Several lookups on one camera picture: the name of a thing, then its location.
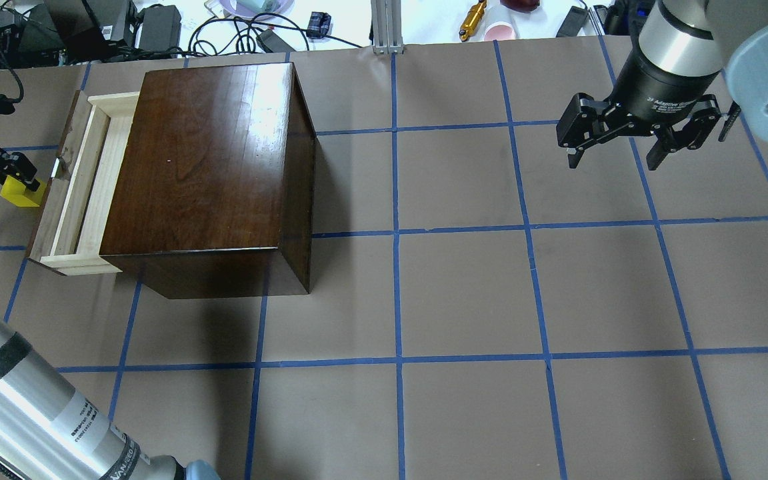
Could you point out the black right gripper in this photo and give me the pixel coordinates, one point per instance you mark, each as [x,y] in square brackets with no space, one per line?
[658,90]

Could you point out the yellow cube block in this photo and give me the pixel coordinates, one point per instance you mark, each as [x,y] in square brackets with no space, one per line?
[20,195]

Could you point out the light wooden drawer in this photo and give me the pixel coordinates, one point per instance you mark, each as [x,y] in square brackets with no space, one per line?
[74,212]

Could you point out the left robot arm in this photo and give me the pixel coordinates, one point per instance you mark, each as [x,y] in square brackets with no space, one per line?
[50,430]

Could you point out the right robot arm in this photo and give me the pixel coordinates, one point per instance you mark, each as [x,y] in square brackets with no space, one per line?
[696,38]

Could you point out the dark wooden drawer cabinet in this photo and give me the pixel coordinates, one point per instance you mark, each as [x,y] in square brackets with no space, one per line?
[214,193]

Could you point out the black power brick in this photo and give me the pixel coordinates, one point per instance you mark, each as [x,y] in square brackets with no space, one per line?
[574,21]

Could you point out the pink cup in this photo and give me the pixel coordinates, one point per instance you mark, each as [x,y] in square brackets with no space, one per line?
[500,31]

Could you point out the gold metal cylinder tool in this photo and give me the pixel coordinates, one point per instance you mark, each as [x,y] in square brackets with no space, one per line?
[471,20]

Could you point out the black power adapter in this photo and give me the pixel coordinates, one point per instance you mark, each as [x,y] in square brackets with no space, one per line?
[160,28]

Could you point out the purple bowl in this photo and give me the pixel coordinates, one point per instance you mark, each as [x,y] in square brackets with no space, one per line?
[248,9]

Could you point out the small blue black device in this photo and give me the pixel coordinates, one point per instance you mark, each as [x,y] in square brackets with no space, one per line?
[319,25]

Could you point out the aluminium frame post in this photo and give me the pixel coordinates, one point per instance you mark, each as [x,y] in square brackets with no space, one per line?
[386,26]

